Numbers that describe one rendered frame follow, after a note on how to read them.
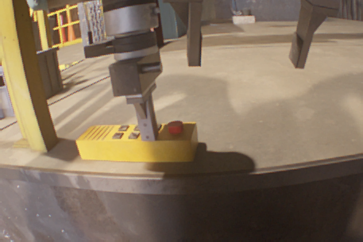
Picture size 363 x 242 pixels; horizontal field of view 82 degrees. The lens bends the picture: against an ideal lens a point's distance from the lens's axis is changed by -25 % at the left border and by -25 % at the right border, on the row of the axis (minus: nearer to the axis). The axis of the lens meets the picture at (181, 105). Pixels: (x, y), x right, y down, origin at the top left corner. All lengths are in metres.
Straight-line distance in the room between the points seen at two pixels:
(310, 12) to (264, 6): 4.52
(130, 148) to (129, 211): 0.13
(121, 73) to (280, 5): 4.58
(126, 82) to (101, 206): 0.28
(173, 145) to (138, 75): 0.15
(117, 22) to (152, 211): 0.35
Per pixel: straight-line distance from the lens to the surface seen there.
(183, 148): 0.48
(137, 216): 0.55
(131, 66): 0.39
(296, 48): 0.33
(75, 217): 0.64
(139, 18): 0.41
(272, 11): 4.85
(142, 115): 0.46
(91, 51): 0.46
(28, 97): 0.63
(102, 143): 0.53
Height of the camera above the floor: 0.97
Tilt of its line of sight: 20 degrees down
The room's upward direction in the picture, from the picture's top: 8 degrees counter-clockwise
